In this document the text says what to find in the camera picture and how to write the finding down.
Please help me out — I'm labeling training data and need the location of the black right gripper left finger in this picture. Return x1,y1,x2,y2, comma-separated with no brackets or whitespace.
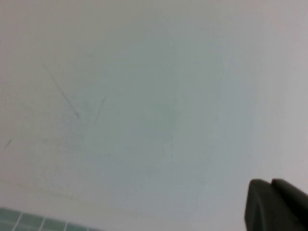
244,178,306,231

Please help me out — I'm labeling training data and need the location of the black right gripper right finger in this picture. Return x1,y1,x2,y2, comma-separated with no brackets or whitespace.
271,178,308,231

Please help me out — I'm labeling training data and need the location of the green checkered tablecloth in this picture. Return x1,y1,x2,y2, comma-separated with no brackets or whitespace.
0,206,106,231

